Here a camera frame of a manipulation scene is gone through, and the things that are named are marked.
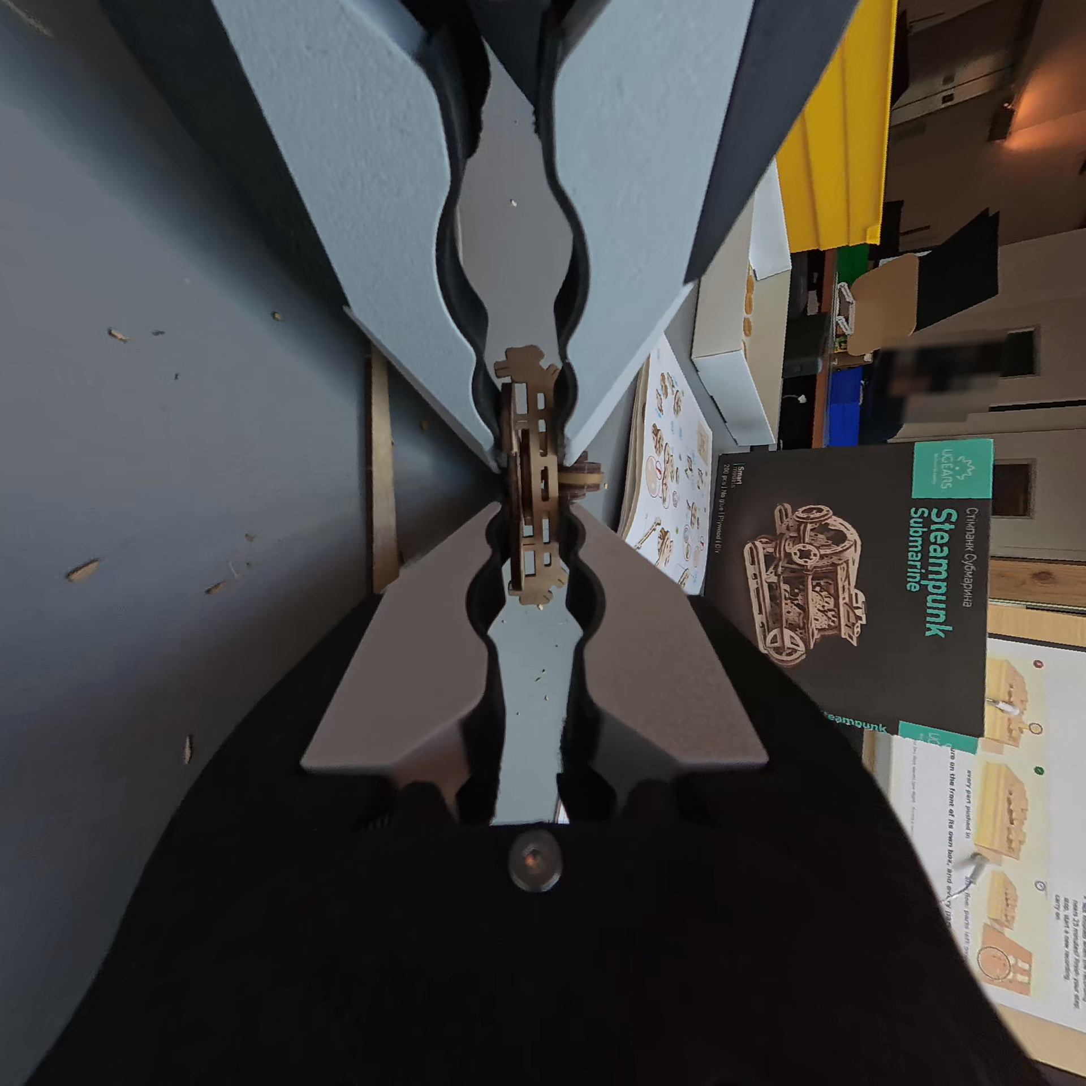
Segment blue plastic bin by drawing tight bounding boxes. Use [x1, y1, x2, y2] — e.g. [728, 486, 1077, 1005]
[827, 369, 887, 446]

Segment white cardboard box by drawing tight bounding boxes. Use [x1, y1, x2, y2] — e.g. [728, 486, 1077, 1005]
[691, 161, 794, 446]

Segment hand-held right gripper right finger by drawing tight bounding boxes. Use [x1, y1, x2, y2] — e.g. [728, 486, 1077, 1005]
[564, 507, 769, 775]

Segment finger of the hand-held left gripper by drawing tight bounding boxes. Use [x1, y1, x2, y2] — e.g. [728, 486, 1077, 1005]
[536, 0, 749, 463]
[212, 0, 503, 473]

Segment wooden clipboard with instruction sheet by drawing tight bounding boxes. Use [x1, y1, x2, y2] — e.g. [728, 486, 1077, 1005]
[865, 628, 1086, 1036]

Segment wooden model assembly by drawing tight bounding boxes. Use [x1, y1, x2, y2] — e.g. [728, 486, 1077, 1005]
[494, 343, 607, 607]

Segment black model kit box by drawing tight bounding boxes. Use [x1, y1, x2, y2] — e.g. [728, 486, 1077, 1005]
[704, 437, 996, 739]

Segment thin wooden stick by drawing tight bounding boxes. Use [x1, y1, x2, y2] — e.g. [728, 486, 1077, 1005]
[367, 348, 402, 595]

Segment open instruction booklet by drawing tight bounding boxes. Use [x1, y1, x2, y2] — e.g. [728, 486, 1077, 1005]
[618, 335, 714, 595]

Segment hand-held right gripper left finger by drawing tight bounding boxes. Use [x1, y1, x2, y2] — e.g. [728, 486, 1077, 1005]
[301, 502, 506, 777]

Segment yellow plastic bin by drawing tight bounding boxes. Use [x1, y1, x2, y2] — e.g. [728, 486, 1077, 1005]
[776, 0, 899, 253]

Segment brown cardboard sheet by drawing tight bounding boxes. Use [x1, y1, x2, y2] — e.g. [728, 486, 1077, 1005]
[848, 255, 921, 357]

